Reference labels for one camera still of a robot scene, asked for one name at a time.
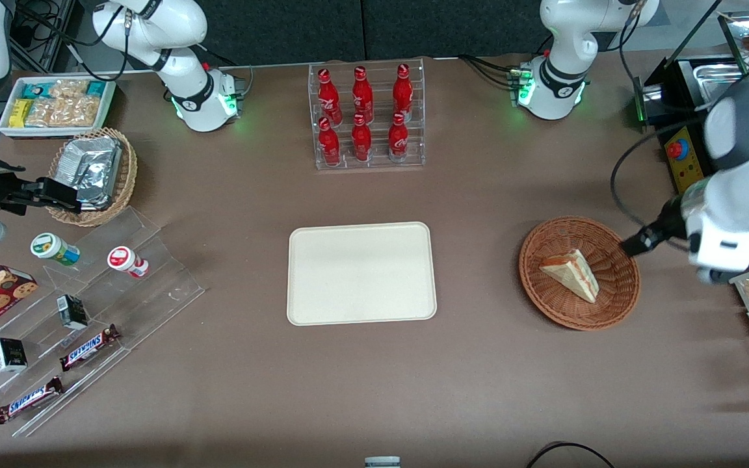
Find black floor cable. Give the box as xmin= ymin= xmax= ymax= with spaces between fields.
xmin=525 ymin=441 xmax=616 ymax=468

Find yellow snack pack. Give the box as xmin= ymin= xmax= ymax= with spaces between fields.
xmin=10 ymin=98 xmax=33 ymax=129

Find black base cables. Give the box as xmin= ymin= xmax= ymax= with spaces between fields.
xmin=200 ymin=44 xmax=256 ymax=99
xmin=458 ymin=52 xmax=522 ymax=90

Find clear cracker pack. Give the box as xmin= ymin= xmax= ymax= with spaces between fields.
xmin=62 ymin=96 xmax=103 ymax=128
xmin=25 ymin=97 xmax=67 ymax=128
xmin=49 ymin=79 xmax=90 ymax=100

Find black food warmer case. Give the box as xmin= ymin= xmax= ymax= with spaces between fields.
xmin=632 ymin=0 xmax=749 ymax=197

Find small black box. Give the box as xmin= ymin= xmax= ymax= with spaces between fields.
xmin=56 ymin=294 xmax=90 ymax=331
xmin=0 ymin=337 xmax=29 ymax=374

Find steel warmer pan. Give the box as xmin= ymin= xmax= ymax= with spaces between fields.
xmin=692 ymin=57 xmax=749 ymax=108

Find Snickers bar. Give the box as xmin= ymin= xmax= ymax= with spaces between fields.
xmin=0 ymin=375 xmax=65 ymax=425
xmin=59 ymin=323 xmax=121 ymax=372

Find clear acrylic stepped stand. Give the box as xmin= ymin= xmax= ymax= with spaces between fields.
xmin=0 ymin=206 xmax=207 ymax=438

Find clear acrylic bottle rack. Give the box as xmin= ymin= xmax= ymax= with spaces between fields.
xmin=308 ymin=57 xmax=427 ymax=172

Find red cola bottle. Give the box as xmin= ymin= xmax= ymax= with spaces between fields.
xmin=392 ymin=63 xmax=414 ymax=122
xmin=388 ymin=112 xmax=410 ymax=163
xmin=350 ymin=114 xmax=374 ymax=163
xmin=351 ymin=66 xmax=375 ymax=125
xmin=317 ymin=117 xmax=342 ymax=168
xmin=317 ymin=68 xmax=343 ymax=126

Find green lid cup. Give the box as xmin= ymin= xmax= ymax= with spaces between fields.
xmin=29 ymin=232 xmax=81 ymax=268

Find black frame with cables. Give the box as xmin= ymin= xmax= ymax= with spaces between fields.
xmin=9 ymin=0 xmax=129 ymax=73

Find cream plastic tray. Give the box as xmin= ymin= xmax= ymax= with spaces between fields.
xmin=286 ymin=221 xmax=439 ymax=326

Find silver foil packet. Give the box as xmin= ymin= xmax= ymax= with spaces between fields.
xmin=56 ymin=136 xmax=122 ymax=189
xmin=74 ymin=162 xmax=117 ymax=211

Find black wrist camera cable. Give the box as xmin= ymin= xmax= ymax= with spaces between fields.
xmin=611 ymin=117 xmax=713 ymax=259

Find black left base cables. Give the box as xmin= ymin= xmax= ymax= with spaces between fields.
xmin=458 ymin=52 xmax=522 ymax=90

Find brown wicker basket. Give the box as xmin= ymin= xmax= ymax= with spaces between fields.
xmin=518 ymin=215 xmax=642 ymax=332

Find triangular sandwich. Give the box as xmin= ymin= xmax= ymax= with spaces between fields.
xmin=538 ymin=248 xmax=601 ymax=305

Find red lid cup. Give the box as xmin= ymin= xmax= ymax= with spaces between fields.
xmin=107 ymin=245 xmax=150 ymax=280

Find black right base cables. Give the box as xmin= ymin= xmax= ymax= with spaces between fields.
xmin=200 ymin=44 xmax=256 ymax=99

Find tan wicker basket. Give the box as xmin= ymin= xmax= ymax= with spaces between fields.
xmin=45 ymin=127 xmax=138 ymax=228

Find white snack tray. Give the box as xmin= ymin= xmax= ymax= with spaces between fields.
xmin=0 ymin=76 xmax=118 ymax=139

